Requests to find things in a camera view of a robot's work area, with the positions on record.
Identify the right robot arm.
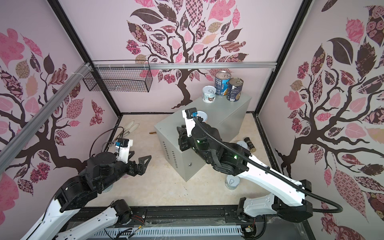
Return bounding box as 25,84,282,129
177,123,343,223

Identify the light blue white-lid can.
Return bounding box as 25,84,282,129
225,175,240,190

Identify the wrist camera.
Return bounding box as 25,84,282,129
115,138,134,164
182,108,198,137

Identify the blue label tin can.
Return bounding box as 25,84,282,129
215,71,232,96

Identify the grey metal cabinet box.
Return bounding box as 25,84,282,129
155,94,252,182

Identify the orange label white-lid can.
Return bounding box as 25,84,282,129
196,111,208,123

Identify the dark spice jar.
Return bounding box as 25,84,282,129
244,137,257,153

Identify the dark grey tin can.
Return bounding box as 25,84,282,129
227,78,244,102

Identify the pink small white-lid can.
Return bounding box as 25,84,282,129
237,141,249,150

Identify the aluminium diagonal rail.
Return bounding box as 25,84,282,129
1,63,91,173

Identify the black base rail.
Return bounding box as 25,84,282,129
55,203,316,240

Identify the teal label white-lid can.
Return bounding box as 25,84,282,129
202,86,217,104

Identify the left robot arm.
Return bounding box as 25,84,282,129
22,152,152,240

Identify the white slotted cable duct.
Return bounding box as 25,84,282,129
89,226,243,240

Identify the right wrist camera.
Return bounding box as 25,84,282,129
182,108,198,137

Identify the aluminium horizontal rail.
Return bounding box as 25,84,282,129
94,62,277,70

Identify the black wire basket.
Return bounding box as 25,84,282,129
83,60,153,93

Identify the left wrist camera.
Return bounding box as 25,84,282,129
115,138,134,164

